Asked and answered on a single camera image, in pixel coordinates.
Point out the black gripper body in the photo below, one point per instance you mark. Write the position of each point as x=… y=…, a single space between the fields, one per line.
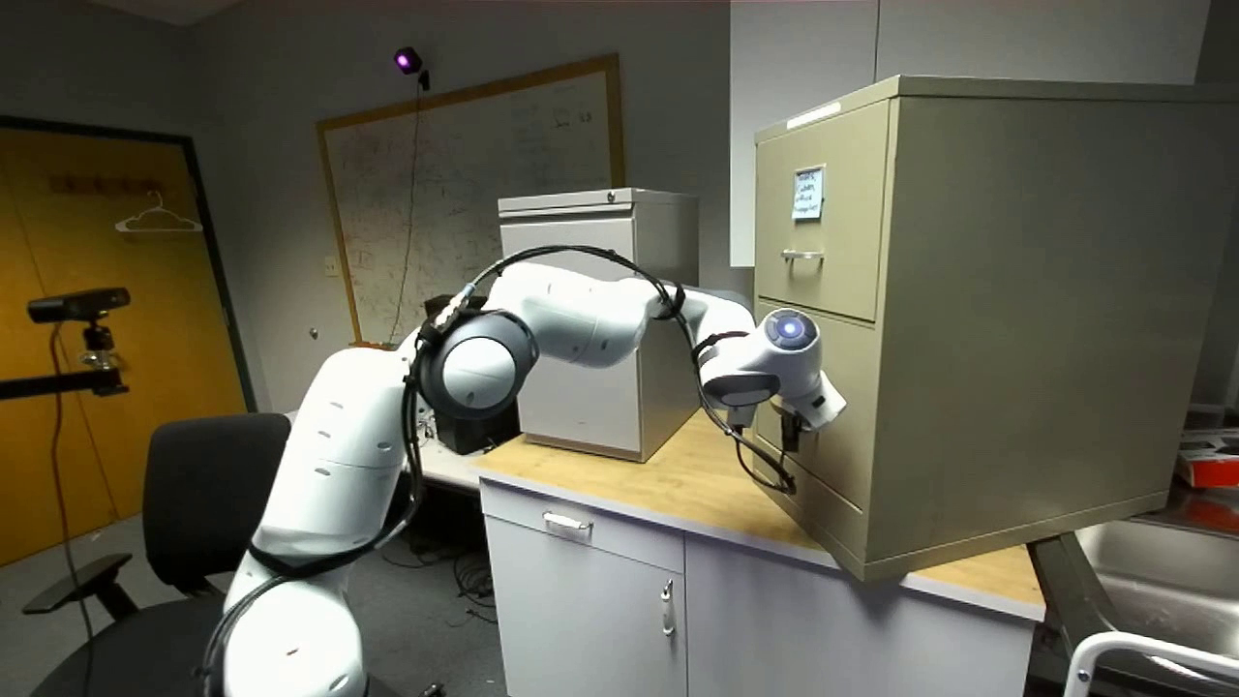
x=786 y=430

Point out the beige drawer with label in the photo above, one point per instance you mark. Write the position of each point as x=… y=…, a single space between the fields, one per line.
x=845 y=259

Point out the white counter base cabinet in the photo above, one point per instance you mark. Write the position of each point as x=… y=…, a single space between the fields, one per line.
x=777 y=632

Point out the grey metal filing cabinet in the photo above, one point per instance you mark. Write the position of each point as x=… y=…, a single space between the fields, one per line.
x=580 y=420

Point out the white drawer label card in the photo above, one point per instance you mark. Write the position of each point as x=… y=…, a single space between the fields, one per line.
x=810 y=195

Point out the beige metal filing cabinet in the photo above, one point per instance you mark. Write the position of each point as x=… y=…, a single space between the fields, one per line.
x=1031 y=323

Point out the white desk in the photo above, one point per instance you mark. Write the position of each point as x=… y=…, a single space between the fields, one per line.
x=450 y=467

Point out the wood framed whiteboard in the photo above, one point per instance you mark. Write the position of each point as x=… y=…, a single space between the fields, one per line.
x=515 y=155

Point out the stainless steel sink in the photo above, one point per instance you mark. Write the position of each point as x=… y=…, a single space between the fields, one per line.
x=1162 y=569

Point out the red container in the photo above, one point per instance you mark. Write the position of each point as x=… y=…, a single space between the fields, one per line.
x=1214 y=472

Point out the yellow door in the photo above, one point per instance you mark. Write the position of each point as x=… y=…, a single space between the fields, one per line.
x=127 y=390

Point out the white coat hanger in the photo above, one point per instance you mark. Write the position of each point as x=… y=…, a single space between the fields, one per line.
x=154 y=220

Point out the white metal tube frame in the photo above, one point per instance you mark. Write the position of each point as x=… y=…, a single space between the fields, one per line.
x=1137 y=640

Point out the camera with purple light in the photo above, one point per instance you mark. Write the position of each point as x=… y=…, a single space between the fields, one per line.
x=406 y=61

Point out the black camera on stand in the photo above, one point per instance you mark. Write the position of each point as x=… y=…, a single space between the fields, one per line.
x=80 y=304

